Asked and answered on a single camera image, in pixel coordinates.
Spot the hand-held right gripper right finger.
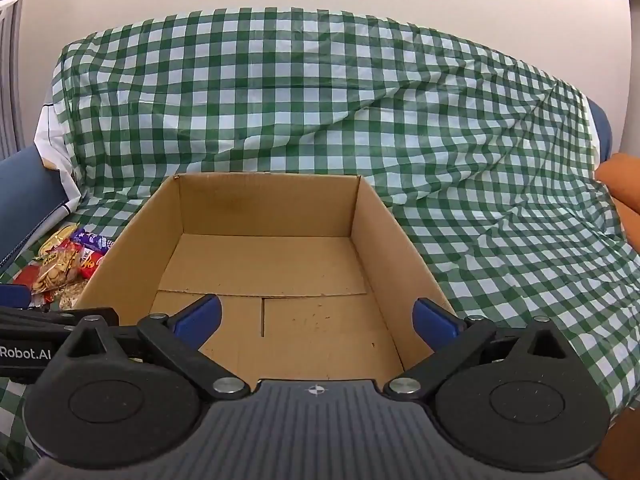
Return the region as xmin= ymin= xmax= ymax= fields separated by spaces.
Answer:
xmin=382 ymin=298 xmax=576 ymax=401

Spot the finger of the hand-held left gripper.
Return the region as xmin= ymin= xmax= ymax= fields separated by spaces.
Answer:
xmin=0 ymin=285 xmax=121 ymax=333

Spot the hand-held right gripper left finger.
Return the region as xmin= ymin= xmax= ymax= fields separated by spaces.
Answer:
xmin=65 ymin=294 xmax=251 ymax=402

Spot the small red-ended snack packet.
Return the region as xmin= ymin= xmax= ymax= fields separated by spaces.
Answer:
xmin=11 ymin=266 xmax=40 ymax=292

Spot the clear cracker bag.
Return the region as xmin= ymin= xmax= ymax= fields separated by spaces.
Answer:
xmin=59 ymin=280 xmax=90 ymax=311
xmin=31 ymin=247 xmax=83 ymax=293

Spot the yellow snack packet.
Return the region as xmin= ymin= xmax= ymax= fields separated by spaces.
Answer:
xmin=39 ymin=225 xmax=78 ymax=261

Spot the red snack box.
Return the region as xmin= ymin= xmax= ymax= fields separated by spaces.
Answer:
xmin=75 ymin=246 xmax=107 ymax=280

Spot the cardboard box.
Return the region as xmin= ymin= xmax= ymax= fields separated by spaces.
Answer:
xmin=75 ymin=172 xmax=458 ymax=386

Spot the purple snack packet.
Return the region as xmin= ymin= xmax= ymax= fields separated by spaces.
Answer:
xmin=70 ymin=227 xmax=115 ymax=253

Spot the grey zippered cushion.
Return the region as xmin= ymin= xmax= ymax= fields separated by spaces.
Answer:
xmin=34 ymin=102 xmax=83 ymax=216

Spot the grey curtain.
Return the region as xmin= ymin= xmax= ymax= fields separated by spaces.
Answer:
xmin=0 ymin=0 xmax=31 ymax=161

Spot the green checked cloth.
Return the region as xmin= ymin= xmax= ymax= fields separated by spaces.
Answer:
xmin=0 ymin=7 xmax=640 ymax=476

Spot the orange cushion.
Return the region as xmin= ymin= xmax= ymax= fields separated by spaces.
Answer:
xmin=594 ymin=152 xmax=640 ymax=480

